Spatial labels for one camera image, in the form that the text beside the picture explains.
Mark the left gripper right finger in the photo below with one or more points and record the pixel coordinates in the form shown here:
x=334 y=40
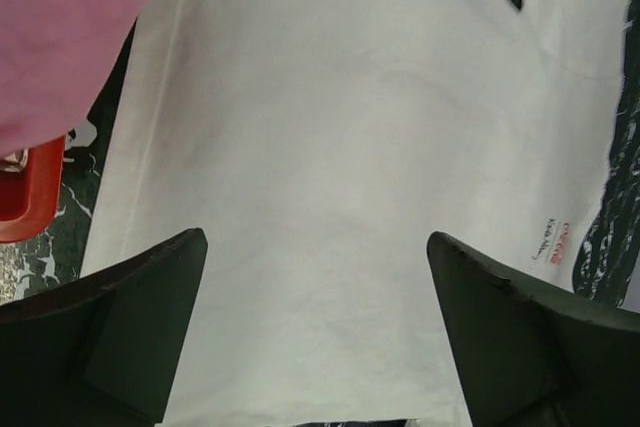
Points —
x=528 y=353

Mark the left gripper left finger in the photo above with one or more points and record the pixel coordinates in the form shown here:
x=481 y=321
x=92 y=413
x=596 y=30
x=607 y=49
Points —
x=102 y=350

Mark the white coca-cola t-shirt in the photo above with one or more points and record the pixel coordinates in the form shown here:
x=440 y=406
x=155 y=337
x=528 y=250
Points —
x=318 y=143

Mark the light pink t-shirt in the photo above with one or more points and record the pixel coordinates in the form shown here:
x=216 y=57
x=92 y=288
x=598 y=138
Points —
x=56 y=56

